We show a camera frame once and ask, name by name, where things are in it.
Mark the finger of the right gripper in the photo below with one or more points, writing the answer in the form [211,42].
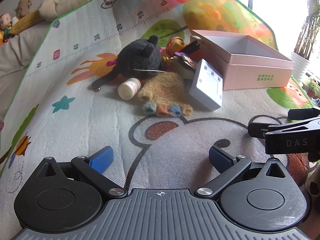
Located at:
[303,113]
[259,129]

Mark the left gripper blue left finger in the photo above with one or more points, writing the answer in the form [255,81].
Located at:
[90,172]

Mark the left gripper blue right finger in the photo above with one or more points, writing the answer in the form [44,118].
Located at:
[231,171]

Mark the white power adapter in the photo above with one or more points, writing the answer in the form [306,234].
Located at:
[207,86]

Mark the white yogurt bottle red cap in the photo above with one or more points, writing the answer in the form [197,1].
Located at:
[129,88]

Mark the cartoon girl rubber keychain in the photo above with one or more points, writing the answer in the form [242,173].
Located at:
[184,65]

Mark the tan furry glove toy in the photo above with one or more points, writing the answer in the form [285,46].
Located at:
[163,96]

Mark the black plush toy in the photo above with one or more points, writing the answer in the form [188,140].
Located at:
[141,59]

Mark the black stick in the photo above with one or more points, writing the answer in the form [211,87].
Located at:
[191,48]

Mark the pink yellow cupcake toy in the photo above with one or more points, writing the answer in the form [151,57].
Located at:
[174,45]

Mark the small green plant red pot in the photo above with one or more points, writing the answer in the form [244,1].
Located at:
[311,87]

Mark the potted palm white pot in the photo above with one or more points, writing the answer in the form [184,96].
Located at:
[306,39]

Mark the pink cardboard box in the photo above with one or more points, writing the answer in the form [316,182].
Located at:
[243,61]

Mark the colourful play mat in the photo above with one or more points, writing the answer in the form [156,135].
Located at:
[55,112]

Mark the cream plush pillow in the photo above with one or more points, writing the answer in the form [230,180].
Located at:
[53,9]

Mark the small doll figure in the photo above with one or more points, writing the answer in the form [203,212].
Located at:
[5,27]

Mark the brown plush animal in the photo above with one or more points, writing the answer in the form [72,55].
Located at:
[23,8]

